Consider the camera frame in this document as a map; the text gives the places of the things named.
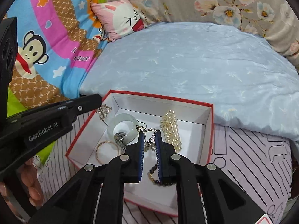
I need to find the light blue folded quilt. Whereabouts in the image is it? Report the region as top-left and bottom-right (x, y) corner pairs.
(80, 22), (298, 141)

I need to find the grey floral quilt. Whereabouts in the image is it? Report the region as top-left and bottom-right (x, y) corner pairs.
(106, 0), (299, 70)

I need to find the silver metal watch band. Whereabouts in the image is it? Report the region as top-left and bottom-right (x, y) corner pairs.
(114, 132), (127, 152)

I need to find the colorful monkey cartoon blanket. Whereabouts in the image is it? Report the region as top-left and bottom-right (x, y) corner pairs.
(7, 0), (111, 164)

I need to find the lilac striped bed sheet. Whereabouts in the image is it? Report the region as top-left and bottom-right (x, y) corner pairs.
(34, 113), (292, 223)

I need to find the silver chain earring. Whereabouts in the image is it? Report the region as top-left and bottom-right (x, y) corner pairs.
(136, 119), (159, 152)

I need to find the left hand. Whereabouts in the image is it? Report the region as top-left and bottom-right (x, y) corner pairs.
(1, 158), (44, 215)

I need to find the white pearl bracelet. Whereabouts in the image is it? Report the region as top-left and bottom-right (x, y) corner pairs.
(160, 109), (183, 154)

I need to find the pale green jade bangle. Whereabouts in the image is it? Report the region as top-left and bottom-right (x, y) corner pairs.
(107, 113), (138, 144)

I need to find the thin gold bangle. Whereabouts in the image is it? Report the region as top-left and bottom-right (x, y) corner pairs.
(95, 141), (121, 165)

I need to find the red white jewelry box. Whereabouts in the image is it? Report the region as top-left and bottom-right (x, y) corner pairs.
(66, 91), (214, 216)

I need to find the pink rabbit cushion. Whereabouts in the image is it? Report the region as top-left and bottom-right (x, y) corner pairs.
(91, 0), (145, 42)

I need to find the silver crystal earring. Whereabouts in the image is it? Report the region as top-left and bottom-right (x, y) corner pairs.
(96, 103), (112, 123)

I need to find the dark bead gold charm bracelet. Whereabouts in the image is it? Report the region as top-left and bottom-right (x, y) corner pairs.
(147, 163), (176, 187)

